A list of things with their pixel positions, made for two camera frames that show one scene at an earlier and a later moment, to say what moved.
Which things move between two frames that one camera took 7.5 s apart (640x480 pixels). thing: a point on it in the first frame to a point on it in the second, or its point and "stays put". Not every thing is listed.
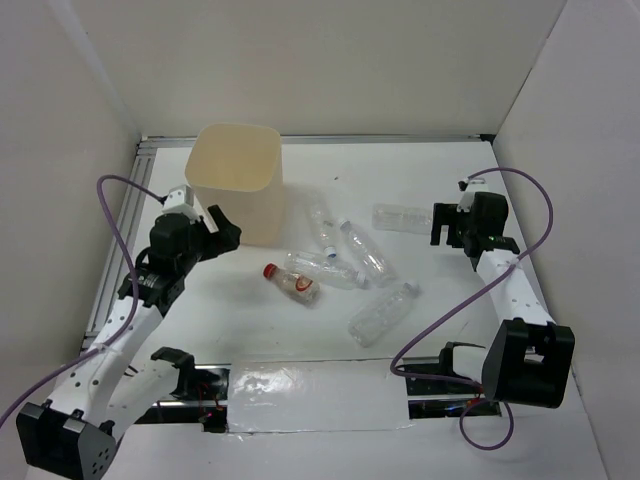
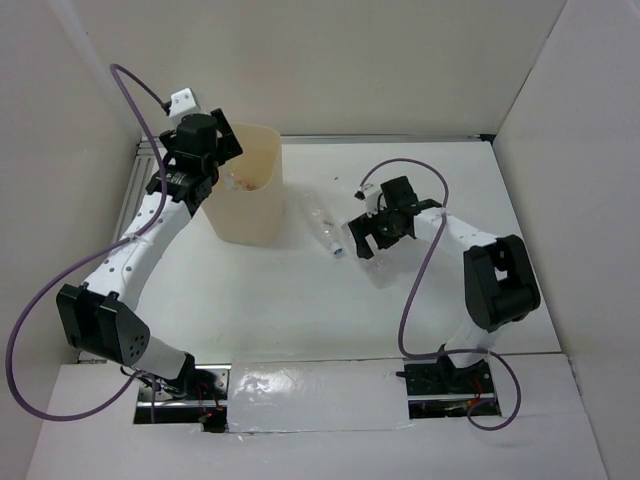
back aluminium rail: [166, 140] stays put
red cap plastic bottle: [300, 287] to [250, 180]
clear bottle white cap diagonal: [372, 262] stays put
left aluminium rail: [145, 156] stays put
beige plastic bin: [238, 169] stays put
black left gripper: [227, 237] to [229, 147]
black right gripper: [446, 214] to [363, 226]
